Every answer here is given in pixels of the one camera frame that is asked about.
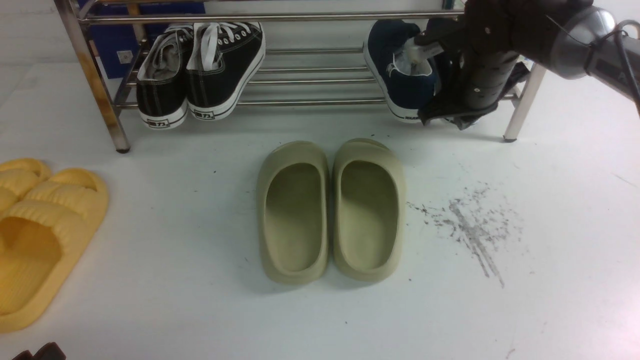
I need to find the yellow ribbed slipper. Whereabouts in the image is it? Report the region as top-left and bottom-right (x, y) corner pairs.
(0, 168), (109, 333)
(0, 158), (51, 212)

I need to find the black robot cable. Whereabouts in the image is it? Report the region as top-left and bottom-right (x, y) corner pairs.
(545, 12), (640, 103)

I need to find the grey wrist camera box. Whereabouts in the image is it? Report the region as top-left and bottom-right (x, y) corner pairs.
(404, 18), (466, 65)

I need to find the left olive green slipper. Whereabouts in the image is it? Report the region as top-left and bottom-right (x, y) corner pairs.
(255, 141), (329, 286)

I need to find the olive green slipper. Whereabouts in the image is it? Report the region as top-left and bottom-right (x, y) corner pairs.
(255, 141), (329, 286)
(333, 137), (407, 283)

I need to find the right black canvas sneaker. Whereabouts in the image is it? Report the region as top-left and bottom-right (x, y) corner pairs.
(186, 22), (266, 121)

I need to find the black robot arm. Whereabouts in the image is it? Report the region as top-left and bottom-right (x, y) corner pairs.
(414, 0), (639, 130)

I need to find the black canvas sneaker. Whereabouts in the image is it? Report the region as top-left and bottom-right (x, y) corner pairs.
(186, 22), (266, 121)
(135, 23), (194, 130)

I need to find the dark object bottom edge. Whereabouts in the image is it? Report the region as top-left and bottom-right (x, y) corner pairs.
(13, 342), (67, 360)

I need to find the left black canvas sneaker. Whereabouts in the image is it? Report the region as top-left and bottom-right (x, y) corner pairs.
(135, 23), (194, 130)

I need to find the far yellow ribbed slipper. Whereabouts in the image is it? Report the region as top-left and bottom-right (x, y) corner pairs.
(0, 158), (51, 212)

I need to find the near yellow ribbed slipper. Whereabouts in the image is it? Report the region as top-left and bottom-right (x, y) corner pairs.
(0, 168), (109, 333)

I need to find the right olive green slipper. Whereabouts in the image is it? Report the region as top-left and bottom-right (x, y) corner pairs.
(333, 137), (407, 283)

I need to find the stainless steel shoe rack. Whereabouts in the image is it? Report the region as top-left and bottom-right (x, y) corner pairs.
(53, 0), (549, 154)

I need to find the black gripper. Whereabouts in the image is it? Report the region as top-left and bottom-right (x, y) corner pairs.
(418, 0), (523, 131)

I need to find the blue box behind rack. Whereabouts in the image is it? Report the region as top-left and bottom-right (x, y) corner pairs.
(89, 2), (206, 79)

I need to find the navy slip-on shoe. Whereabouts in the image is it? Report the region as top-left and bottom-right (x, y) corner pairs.
(445, 50), (530, 108)
(362, 19), (441, 124)

